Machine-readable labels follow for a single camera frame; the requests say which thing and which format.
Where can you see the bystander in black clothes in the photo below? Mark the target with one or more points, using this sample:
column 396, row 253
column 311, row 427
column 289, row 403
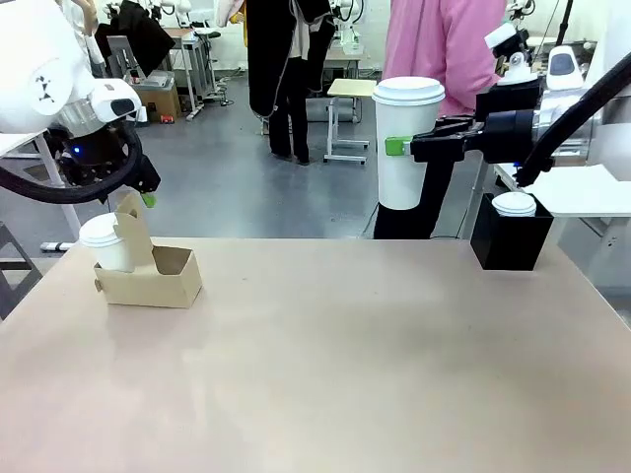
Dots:
column 288, row 74

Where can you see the person in pink hoodie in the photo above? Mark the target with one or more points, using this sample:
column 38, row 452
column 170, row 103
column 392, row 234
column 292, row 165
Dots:
column 434, row 44

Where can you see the small beige-top rolling table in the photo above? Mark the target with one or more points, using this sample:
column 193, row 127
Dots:
column 347, row 88

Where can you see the brown cardboard cup carrier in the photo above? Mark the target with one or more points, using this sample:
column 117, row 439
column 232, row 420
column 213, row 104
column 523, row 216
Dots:
column 153, row 278

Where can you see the white lidded cup in box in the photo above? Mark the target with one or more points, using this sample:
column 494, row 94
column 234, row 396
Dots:
column 514, row 204

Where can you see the black draped cloth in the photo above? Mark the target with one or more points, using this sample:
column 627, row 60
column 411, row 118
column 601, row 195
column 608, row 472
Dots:
column 140, row 34

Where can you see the brown cardboard storage box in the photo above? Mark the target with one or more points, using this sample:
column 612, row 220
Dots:
column 160, row 98

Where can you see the large white side table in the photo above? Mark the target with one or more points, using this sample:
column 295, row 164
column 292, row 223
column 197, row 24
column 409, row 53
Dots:
column 581, row 194

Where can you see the black open box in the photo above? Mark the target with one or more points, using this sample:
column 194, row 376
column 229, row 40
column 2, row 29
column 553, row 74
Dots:
column 510, row 244

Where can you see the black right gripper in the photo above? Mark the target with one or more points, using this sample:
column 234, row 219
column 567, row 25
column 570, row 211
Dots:
column 508, row 130

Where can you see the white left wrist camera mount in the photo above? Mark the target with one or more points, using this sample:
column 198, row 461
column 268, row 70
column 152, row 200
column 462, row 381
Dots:
column 141, row 113

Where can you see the black tripod pole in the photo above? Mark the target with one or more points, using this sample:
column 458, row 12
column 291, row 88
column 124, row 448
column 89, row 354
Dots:
column 564, row 20

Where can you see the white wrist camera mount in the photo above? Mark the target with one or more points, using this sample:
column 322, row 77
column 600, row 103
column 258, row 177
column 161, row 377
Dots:
column 141, row 113
column 510, row 44

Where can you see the small white lidded paper cup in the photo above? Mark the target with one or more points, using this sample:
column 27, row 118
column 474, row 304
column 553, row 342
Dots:
column 103, row 244

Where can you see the bystander in white shirt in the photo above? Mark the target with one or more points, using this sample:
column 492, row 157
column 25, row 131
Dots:
column 89, row 29

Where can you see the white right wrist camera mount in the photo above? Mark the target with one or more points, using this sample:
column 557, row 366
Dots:
column 510, row 44

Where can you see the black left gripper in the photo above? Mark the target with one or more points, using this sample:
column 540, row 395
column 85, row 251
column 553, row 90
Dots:
column 96, row 157

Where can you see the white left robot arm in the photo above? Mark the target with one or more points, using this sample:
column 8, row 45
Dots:
column 44, row 74

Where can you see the tall white lidded paper cup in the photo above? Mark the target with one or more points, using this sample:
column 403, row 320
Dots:
column 404, row 177

